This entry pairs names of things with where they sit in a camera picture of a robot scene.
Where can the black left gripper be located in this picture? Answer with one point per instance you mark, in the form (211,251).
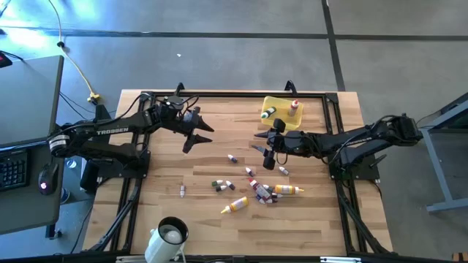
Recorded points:
(179,117)

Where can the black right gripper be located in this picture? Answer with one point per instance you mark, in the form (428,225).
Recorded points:
(290,142)

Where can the small dark-purple dropper bottle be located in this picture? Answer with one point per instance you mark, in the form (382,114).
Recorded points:
(250,171)

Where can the small pale-label dropper bottle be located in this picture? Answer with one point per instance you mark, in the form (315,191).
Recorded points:
(283,170)

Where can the small blue dropper bottle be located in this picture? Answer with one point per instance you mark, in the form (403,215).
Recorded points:
(232,158)

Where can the large red food coloring bottle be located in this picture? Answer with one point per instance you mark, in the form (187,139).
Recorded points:
(260,189)
(293,109)

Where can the small dark-green-label dropper bottle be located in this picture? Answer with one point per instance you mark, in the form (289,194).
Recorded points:
(267,187)

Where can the small green dropper bottle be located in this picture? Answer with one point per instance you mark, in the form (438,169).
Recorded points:
(217,183)

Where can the large yellow food coloring bottle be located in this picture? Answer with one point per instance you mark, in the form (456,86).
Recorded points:
(289,189)
(235,205)

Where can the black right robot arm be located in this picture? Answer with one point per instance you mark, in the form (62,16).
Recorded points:
(365,140)

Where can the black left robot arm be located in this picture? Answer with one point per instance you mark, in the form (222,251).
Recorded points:
(109,129)

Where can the yellow translucent plastic bin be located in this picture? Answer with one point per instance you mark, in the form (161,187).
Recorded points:
(279,122)

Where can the small dark-label dropper bottle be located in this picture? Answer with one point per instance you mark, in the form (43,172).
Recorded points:
(230,185)

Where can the small navy-label dropper bottle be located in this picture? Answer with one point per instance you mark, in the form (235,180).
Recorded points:
(278,196)

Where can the small blue-label dropper bottle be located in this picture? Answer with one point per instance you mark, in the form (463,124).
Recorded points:
(260,199)

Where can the small maroon-label dropper bottle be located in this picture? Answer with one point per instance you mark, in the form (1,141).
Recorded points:
(270,201)

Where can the small black-label dropper bottle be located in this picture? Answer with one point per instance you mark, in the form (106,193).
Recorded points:
(221,188)

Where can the small purple-label dropper bottle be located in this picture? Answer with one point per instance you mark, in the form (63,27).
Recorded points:
(182,191)

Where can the white cylindrical lamp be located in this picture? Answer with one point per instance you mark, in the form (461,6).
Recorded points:
(164,237)

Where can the black box under desk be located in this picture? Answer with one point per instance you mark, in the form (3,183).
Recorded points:
(89,176)

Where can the black computer mouse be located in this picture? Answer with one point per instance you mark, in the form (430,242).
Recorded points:
(47,179)

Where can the grey metal side table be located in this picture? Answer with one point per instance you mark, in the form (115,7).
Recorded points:
(434,164)

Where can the grey office desk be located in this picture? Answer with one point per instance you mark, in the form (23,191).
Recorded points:
(29,109)

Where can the black computer keyboard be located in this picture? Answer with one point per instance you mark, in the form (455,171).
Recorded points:
(12,170)

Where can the red and black device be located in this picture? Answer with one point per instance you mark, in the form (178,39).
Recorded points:
(3,60)

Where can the black aluminium table frame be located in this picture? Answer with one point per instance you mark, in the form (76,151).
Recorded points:
(237,94)

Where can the silver metal bracket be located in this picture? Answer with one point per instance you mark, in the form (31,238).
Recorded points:
(128,259)
(340,259)

